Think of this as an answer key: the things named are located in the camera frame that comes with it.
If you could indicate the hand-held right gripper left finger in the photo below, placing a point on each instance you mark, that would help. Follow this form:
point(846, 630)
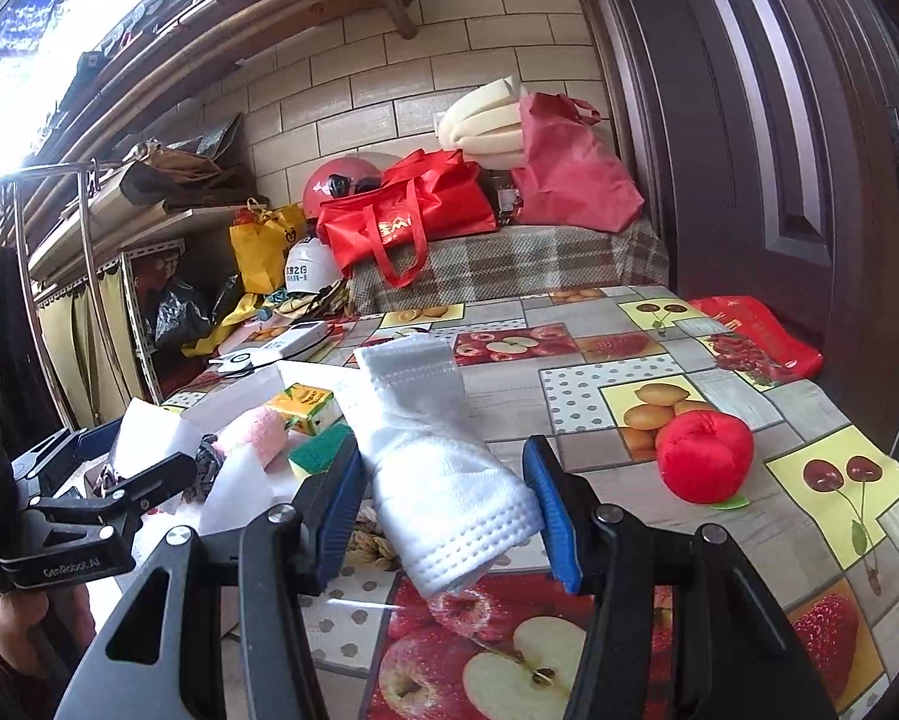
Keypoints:
point(341, 510)

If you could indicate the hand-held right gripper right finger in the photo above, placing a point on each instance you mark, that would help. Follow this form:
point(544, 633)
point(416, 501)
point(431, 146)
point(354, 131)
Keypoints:
point(551, 517)

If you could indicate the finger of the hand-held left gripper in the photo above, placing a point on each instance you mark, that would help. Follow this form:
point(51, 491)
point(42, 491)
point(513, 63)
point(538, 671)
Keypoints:
point(142, 484)
point(59, 450)

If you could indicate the white towel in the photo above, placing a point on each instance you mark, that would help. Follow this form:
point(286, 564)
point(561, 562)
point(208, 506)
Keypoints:
point(434, 465)

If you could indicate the yellow tissue pack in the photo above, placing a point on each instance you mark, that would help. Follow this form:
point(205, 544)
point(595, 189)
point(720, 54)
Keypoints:
point(311, 405)

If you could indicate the pink plush toy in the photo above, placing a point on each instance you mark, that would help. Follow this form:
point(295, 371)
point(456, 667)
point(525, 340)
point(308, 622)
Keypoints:
point(254, 431)

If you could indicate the white foam tray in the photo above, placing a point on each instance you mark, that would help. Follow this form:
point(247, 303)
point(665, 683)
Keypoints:
point(228, 397)

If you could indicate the person's left hand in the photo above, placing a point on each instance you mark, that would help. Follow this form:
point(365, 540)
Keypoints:
point(3, 634)

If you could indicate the yellow and green sponge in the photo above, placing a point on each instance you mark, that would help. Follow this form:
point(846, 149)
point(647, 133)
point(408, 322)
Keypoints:
point(322, 454)

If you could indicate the yellow curtain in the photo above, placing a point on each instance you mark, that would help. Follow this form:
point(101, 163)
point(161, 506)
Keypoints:
point(74, 345)

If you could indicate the fruit print tablecloth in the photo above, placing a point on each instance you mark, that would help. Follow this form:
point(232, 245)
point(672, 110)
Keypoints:
point(644, 390)

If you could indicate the red plush apple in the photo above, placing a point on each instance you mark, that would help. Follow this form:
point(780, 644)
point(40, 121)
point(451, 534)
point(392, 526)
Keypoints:
point(704, 457)

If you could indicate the black plastic bag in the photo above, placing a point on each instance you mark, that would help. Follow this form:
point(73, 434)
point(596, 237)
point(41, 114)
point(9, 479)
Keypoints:
point(176, 311)

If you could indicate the large white power bank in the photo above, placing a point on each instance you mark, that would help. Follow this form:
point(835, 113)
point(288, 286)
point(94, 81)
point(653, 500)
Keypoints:
point(299, 337)

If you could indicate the crumpled yellow plastic bag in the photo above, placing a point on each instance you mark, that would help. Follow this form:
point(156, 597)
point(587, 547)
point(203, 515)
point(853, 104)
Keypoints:
point(224, 322)

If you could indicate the metal shelf rack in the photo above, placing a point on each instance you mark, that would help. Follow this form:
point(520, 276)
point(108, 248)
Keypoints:
point(119, 240)

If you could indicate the white helmet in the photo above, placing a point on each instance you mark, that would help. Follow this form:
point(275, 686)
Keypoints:
point(307, 266)

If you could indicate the plaid cloth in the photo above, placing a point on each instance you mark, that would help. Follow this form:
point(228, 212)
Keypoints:
point(509, 262)

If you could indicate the yellow shopping bag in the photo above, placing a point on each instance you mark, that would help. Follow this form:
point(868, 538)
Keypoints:
point(258, 247)

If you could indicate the flat red bag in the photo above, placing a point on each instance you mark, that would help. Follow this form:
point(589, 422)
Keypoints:
point(764, 337)

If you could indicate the red tote bag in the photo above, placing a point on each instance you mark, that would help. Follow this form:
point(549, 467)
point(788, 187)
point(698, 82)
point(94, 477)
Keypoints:
point(404, 217)

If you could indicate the red helmet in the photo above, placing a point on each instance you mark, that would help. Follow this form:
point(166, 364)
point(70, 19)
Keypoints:
point(329, 187)

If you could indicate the red plastic bag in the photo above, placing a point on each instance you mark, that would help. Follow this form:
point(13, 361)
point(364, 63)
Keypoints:
point(569, 165)

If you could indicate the cream foam padding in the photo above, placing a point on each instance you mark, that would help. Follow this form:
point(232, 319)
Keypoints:
point(479, 120)

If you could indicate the dark brown door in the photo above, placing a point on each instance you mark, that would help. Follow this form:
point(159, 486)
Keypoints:
point(757, 127)

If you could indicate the bundle of bamboo poles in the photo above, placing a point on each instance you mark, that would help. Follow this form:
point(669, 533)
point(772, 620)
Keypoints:
point(269, 30)

